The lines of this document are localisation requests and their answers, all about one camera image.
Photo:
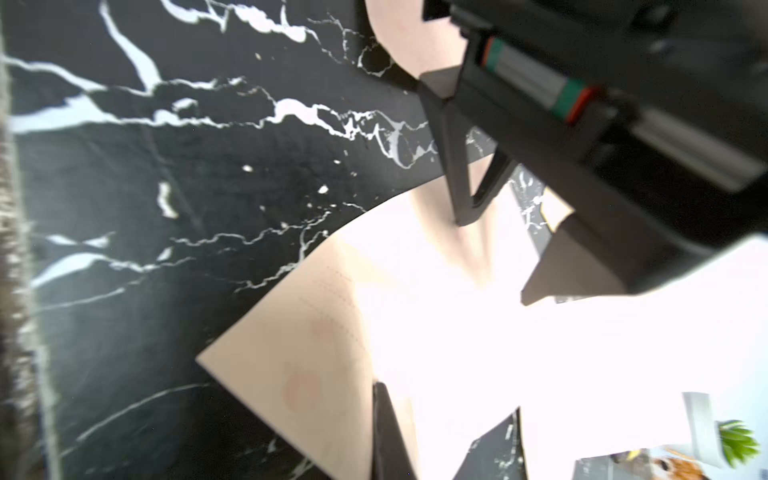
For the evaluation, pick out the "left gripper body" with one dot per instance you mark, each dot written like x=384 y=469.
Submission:
x=648 y=118

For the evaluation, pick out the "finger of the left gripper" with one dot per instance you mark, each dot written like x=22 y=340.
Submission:
x=453 y=108
x=577 y=262

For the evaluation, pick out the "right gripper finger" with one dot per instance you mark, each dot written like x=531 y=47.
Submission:
x=390 y=459

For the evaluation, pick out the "small plant white pot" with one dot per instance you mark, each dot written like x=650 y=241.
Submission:
x=718 y=443

